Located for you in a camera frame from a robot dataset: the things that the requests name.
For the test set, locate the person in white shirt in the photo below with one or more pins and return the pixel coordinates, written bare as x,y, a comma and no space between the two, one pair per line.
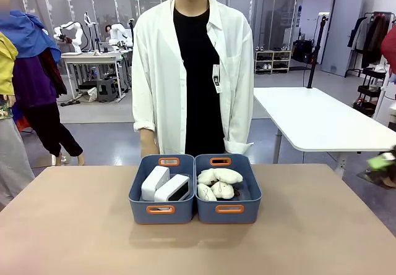
161,71

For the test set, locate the red garment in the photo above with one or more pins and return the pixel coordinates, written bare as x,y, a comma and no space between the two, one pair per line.
389,49

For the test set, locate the white badge tag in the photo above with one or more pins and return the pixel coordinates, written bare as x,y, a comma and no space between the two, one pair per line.
217,78

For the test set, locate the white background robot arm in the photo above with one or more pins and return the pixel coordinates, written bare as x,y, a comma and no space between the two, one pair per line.
117,34
75,32

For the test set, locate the grey skirt mannequin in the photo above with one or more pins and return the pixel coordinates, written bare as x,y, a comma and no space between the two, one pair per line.
12,157

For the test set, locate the purple garment with black trousers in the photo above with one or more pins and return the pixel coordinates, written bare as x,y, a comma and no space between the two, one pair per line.
31,83

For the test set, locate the black trolley cart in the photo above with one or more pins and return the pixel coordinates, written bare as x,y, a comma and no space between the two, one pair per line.
371,89

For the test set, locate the yellow hanging garment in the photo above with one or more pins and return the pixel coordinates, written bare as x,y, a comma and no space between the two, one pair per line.
6,68

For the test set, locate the blue hanging garment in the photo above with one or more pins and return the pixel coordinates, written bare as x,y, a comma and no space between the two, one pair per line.
28,37

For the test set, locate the white side table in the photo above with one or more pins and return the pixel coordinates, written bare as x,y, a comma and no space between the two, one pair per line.
318,117

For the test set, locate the person's right forearm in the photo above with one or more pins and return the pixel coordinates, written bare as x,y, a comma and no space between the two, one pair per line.
149,143

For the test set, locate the grey step stool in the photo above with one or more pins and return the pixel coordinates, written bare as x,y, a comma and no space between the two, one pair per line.
106,89

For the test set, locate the black camera pole stand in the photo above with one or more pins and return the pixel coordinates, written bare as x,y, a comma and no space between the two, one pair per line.
315,49

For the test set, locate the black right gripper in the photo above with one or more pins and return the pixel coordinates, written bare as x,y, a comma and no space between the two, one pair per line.
386,171

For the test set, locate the clothes rack with coats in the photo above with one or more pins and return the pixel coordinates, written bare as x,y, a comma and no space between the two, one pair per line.
371,37

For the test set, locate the white digital clock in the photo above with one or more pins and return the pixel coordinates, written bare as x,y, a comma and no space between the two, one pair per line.
153,183
173,190

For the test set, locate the white background work table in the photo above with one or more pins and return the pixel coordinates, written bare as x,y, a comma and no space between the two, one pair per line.
92,58

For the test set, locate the wooden shoe rack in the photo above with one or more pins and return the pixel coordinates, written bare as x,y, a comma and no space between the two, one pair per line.
272,61

